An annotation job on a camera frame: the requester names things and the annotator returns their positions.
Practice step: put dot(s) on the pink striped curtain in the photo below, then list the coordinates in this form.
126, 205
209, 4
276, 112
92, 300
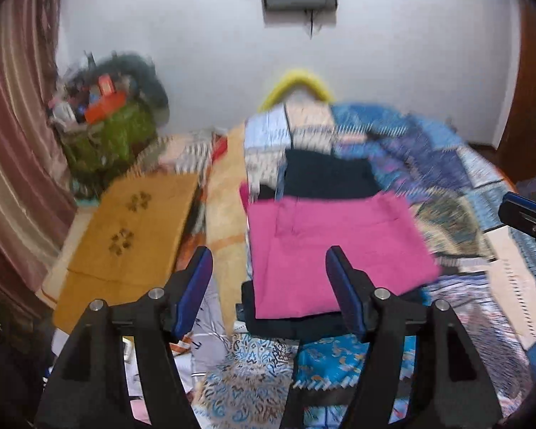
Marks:
13, 143

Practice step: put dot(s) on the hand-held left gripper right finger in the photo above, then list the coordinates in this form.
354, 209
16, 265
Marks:
346, 295

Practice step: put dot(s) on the dark navy pants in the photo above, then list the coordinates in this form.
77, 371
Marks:
330, 174

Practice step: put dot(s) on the black folded garment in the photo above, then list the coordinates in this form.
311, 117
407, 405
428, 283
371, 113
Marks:
295, 327

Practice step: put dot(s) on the green storage bag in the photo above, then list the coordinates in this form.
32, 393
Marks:
111, 143

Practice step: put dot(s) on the striped bed sheet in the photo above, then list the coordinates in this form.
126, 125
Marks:
183, 156

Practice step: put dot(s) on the pink pants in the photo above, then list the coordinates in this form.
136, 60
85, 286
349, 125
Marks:
303, 250

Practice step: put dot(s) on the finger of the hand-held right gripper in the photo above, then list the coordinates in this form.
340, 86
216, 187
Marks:
527, 219

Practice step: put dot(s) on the yellow foam tube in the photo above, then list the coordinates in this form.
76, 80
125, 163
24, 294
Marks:
297, 78

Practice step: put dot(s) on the patchwork printed blanket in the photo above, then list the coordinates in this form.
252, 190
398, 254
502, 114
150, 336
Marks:
429, 152

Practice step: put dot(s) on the yellow bamboo mat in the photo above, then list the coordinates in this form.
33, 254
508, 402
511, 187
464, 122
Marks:
129, 241

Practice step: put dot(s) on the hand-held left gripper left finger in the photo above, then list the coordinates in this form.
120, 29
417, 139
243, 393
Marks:
192, 290

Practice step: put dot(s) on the orange box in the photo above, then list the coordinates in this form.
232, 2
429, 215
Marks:
105, 107

